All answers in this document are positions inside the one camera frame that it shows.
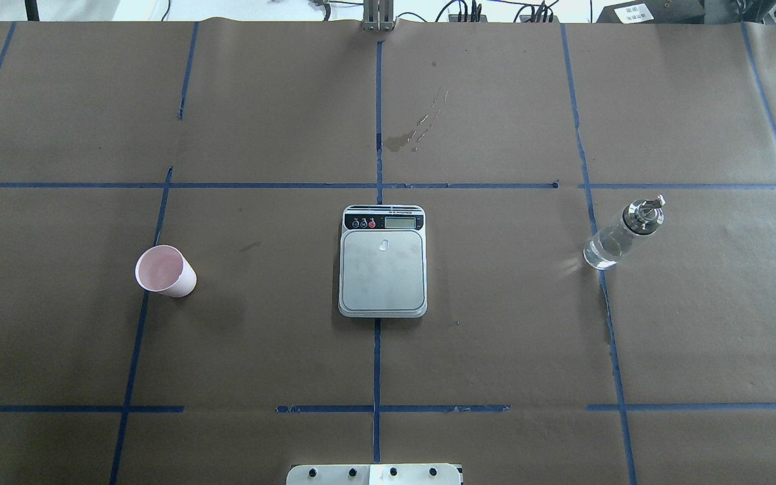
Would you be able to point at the pink plastic cup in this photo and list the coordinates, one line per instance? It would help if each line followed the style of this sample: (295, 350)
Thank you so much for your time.
(164, 270)

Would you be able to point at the glass sauce dispenser bottle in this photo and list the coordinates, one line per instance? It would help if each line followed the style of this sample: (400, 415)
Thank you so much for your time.
(637, 221)

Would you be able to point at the digital kitchen scale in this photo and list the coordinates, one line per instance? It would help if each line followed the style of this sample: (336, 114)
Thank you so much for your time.
(383, 262)

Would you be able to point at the black box with label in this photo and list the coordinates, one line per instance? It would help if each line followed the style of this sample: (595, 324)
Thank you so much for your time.
(653, 12)

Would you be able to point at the aluminium frame post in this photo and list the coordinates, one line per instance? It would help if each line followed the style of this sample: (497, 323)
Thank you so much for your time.
(378, 15)

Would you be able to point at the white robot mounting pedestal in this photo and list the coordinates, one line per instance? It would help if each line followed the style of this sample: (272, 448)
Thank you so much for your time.
(376, 473)

